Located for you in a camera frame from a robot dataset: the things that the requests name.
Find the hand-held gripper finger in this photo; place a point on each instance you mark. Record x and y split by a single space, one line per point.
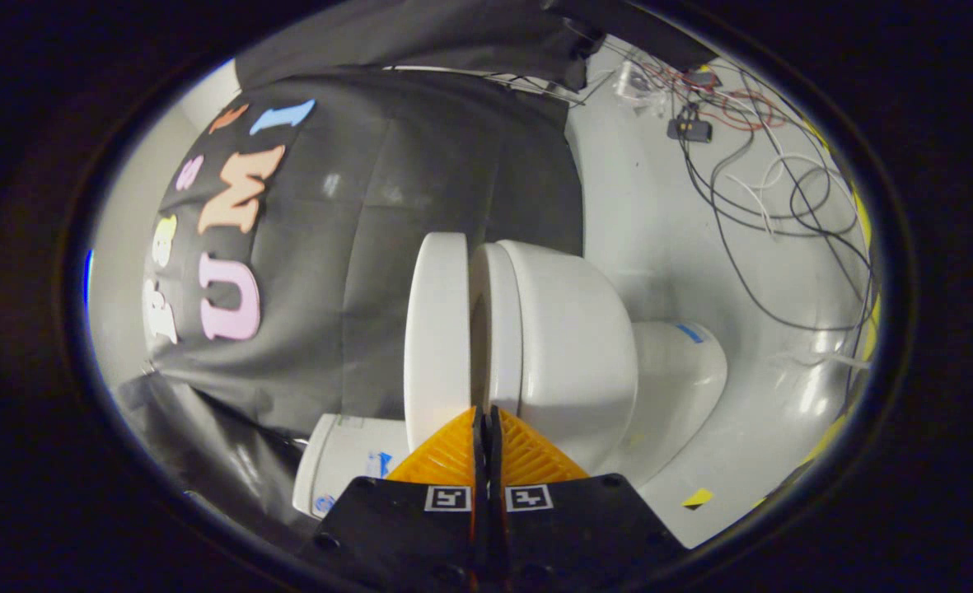
494 527
479 527

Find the black backdrop cloth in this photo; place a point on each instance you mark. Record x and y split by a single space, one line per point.
371 231

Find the small black adapter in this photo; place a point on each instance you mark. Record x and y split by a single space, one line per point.
690 130

